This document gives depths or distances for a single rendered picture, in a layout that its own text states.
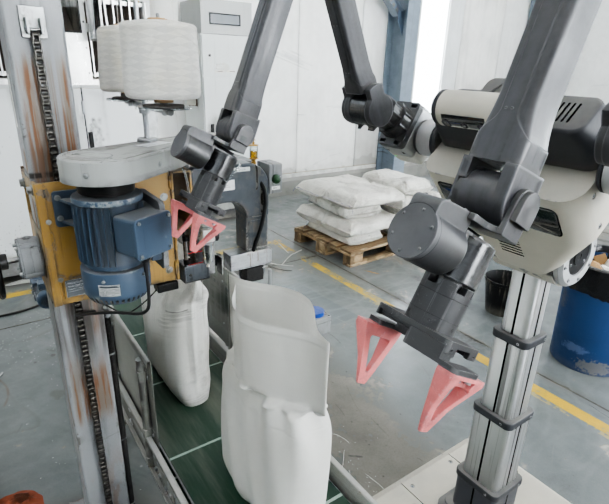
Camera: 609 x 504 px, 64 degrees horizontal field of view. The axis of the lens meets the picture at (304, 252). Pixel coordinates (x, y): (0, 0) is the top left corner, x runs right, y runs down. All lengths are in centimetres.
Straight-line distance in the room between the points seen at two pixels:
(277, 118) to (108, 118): 267
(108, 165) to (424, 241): 74
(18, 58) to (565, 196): 117
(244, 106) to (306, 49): 544
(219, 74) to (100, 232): 413
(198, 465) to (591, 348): 226
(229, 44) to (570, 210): 447
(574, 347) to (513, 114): 272
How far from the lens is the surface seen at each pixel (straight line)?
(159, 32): 110
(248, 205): 145
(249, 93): 100
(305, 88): 642
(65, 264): 133
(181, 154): 95
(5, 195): 406
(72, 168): 108
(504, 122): 55
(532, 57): 57
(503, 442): 158
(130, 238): 106
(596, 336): 315
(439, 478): 194
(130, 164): 107
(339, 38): 115
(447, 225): 48
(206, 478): 171
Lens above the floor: 161
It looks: 21 degrees down
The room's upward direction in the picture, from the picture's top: 2 degrees clockwise
